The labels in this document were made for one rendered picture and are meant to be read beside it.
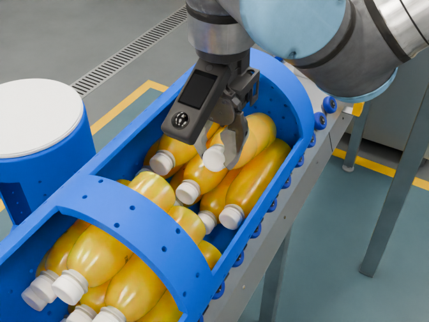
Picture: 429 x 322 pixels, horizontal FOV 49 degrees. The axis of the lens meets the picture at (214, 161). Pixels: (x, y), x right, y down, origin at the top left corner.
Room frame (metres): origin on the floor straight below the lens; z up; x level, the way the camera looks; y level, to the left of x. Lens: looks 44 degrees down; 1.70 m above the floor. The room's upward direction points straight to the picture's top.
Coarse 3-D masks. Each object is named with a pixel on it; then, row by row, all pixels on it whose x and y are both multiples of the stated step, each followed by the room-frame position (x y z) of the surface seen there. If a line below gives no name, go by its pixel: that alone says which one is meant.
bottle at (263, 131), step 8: (256, 112) 0.71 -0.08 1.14; (248, 120) 0.66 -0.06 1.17; (256, 120) 0.67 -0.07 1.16; (264, 120) 0.68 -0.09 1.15; (272, 120) 0.70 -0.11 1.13; (256, 128) 0.63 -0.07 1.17; (264, 128) 0.65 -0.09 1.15; (272, 128) 0.68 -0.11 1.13; (216, 136) 0.59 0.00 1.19; (248, 136) 0.60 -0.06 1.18; (256, 136) 0.62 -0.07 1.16; (264, 136) 0.64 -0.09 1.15; (272, 136) 0.67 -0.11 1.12; (216, 144) 0.56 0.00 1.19; (248, 144) 0.58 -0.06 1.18; (256, 144) 0.60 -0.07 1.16; (264, 144) 0.63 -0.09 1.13; (248, 152) 0.57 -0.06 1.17; (256, 152) 0.60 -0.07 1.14; (240, 160) 0.56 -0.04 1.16; (248, 160) 0.57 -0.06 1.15; (224, 168) 0.54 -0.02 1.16
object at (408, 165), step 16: (416, 128) 1.10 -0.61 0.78; (416, 144) 1.09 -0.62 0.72; (400, 160) 1.11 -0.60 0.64; (416, 160) 1.08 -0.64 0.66; (400, 176) 1.10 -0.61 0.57; (400, 192) 1.09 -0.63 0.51; (384, 208) 1.10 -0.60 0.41; (400, 208) 1.08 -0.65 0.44; (384, 224) 1.09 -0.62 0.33; (384, 240) 1.08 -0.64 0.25; (368, 256) 1.10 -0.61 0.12; (368, 272) 1.09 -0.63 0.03
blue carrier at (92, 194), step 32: (256, 64) 0.73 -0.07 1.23; (160, 96) 0.68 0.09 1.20; (288, 96) 0.69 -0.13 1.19; (128, 128) 0.58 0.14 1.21; (160, 128) 0.74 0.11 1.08; (288, 128) 0.74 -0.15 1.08; (96, 160) 0.50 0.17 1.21; (128, 160) 0.65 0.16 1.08; (288, 160) 0.61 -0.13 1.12; (64, 192) 0.44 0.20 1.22; (96, 192) 0.42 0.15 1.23; (128, 192) 0.42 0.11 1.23; (32, 224) 0.38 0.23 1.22; (64, 224) 0.49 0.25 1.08; (96, 224) 0.38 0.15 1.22; (128, 224) 0.37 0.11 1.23; (160, 224) 0.38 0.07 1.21; (256, 224) 0.49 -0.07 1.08; (0, 256) 0.33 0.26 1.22; (32, 256) 0.43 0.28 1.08; (160, 256) 0.35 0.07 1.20; (192, 256) 0.37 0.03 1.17; (224, 256) 0.40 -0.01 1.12; (0, 288) 0.37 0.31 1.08; (192, 288) 0.34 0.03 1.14; (0, 320) 0.35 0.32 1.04; (32, 320) 0.36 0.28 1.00; (192, 320) 0.32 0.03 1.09
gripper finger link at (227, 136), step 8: (224, 128) 0.53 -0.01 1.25; (248, 128) 0.57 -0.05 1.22; (224, 136) 0.52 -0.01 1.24; (232, 136) 0.52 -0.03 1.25; (224, 144) 0.52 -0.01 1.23; (232, 144) 0.52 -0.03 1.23; (224, 152) 0.52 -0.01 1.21; (232, 152) 0.52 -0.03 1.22; (240, 152) 0.52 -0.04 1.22; (232, 160) 0.52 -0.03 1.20; (232, 168) 0.53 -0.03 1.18
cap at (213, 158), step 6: (210, 150) 0.54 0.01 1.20; (216, 150) 0.54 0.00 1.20; (222, 150) 0.54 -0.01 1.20; (204, 156) 0.54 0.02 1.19; (210, 156) 0.54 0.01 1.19; (216, 156) 0.54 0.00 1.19; (222, 156) 0.53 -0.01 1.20; (204, 162) 0.54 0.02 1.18; (210, 162) 0.54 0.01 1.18; (216, 162) 0.53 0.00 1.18; (222, 162) 0.53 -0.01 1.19; (210, 168) 0.53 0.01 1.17; (216, 168) 0.53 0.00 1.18; (222, 168) 0.52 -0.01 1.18
